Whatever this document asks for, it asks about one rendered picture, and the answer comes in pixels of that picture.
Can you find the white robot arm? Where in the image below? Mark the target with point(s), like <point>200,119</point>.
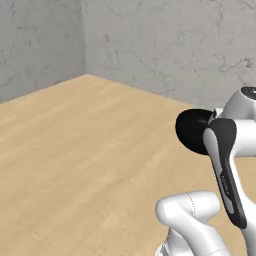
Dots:
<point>190,213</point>

